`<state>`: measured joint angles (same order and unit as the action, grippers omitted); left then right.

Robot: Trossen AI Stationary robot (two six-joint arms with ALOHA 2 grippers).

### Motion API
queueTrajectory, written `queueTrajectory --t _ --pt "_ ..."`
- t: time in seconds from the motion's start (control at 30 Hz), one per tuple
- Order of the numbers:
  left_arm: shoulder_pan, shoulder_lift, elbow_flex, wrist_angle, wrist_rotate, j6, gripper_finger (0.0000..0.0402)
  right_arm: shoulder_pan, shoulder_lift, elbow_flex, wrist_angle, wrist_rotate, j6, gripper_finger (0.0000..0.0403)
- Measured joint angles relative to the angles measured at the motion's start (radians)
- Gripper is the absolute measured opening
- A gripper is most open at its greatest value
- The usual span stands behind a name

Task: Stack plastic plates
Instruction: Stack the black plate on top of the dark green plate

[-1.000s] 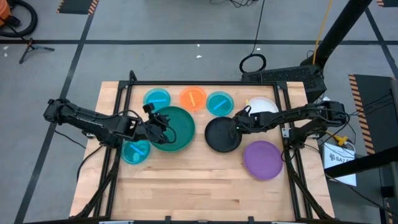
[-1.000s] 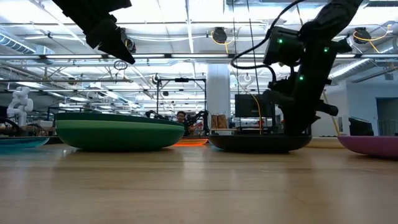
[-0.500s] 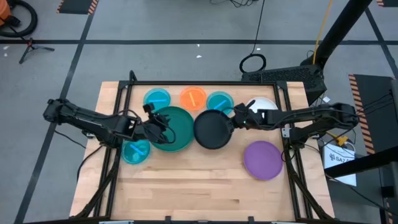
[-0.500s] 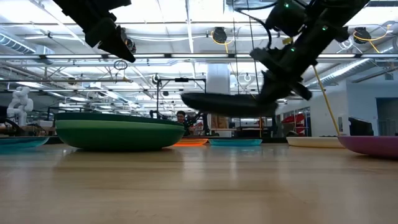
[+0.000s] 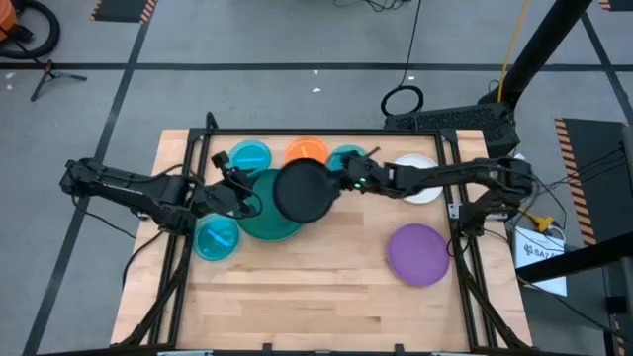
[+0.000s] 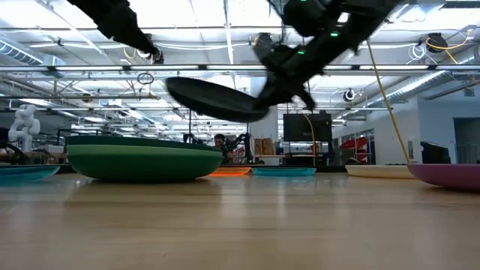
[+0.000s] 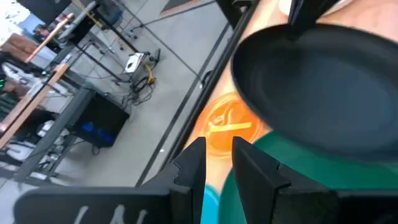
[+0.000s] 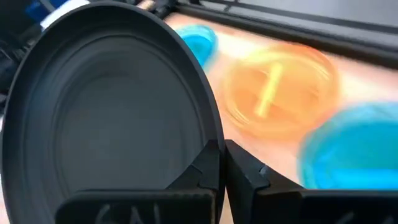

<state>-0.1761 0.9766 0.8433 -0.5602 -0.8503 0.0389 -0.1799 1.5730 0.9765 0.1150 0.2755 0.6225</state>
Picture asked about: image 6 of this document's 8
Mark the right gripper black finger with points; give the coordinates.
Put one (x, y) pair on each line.
(275, 99)
(305, 99)

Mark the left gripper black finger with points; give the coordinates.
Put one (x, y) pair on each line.
(137, 39)

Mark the black plastic plate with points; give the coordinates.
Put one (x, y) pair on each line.
(213, 99)

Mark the blue translucent plastic plate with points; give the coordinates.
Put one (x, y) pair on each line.
(22, 172)
(283, 171)

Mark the orange translucent plastic plate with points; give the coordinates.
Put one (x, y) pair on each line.
(230, 171)

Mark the green plastic plate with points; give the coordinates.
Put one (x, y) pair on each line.
(146, 168)
(142, 141)

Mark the cream plastic plate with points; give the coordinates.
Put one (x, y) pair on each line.
(378, 171)

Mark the purple plastic plate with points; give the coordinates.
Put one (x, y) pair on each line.
(450, 176)

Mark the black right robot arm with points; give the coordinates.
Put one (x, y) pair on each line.
(360, 26)

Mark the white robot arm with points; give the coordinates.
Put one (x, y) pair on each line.
(25, 123)

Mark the black display screen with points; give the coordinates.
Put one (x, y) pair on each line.
(307, 127)

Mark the cardboard box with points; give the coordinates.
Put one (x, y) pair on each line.
(269, 146)
(259, 146)

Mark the red tool cabinet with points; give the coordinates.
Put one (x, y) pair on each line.
(354, 148)

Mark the person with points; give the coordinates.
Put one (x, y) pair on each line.
(220, 141)

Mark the black computer monitor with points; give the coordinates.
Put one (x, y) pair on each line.
(435, 153)

